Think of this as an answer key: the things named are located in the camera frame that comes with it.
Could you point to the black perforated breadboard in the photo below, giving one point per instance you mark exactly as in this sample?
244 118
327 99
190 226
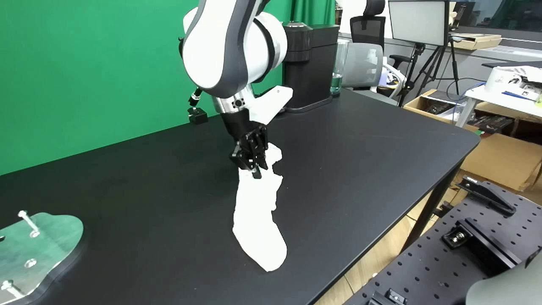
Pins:
441 265

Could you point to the grey office chair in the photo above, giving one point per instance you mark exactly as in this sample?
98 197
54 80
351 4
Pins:
361 65

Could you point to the white cloth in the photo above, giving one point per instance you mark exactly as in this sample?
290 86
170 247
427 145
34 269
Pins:
256 221

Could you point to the white device with papers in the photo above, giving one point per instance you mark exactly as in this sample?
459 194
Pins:
517 79

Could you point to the black tripod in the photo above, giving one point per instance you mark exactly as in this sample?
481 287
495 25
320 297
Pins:
432 65

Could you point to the white screw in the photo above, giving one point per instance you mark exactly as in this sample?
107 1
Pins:
10 289
27 221

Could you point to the green backdrop cloth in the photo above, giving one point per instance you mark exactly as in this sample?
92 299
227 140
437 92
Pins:
85 69

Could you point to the black office chair with headrest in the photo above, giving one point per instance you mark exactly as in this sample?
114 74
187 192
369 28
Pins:
368 26

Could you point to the white desk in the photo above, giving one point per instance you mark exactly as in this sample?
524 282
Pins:
502 102

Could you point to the small black slotted block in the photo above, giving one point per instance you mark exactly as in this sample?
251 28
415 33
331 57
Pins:
393 296

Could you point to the grey rounded object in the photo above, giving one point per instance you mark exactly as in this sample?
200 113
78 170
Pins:
508 289

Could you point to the tan box on desk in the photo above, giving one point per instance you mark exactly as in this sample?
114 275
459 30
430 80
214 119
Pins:
476 41

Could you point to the black articulated stand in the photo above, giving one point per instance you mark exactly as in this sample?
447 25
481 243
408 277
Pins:
197 113

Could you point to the open cardboard box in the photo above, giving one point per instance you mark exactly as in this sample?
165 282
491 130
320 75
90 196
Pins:
432 104

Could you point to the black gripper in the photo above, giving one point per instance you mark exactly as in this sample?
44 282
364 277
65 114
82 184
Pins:
244 130

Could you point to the white board panel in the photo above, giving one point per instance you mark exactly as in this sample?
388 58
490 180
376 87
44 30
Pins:
417 21

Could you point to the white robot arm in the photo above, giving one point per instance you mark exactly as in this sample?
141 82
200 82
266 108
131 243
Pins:
226 45

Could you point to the black table leg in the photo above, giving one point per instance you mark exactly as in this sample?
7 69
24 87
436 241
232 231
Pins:
425 209

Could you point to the flat cardboard box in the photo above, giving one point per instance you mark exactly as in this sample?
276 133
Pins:
502 162

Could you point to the long black bracket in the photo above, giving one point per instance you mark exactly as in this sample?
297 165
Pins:
488 196

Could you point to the clear acrylic plate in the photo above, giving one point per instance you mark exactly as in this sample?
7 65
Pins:
44 248

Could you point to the black clamp block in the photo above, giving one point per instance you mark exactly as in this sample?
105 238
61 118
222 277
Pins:
480 243

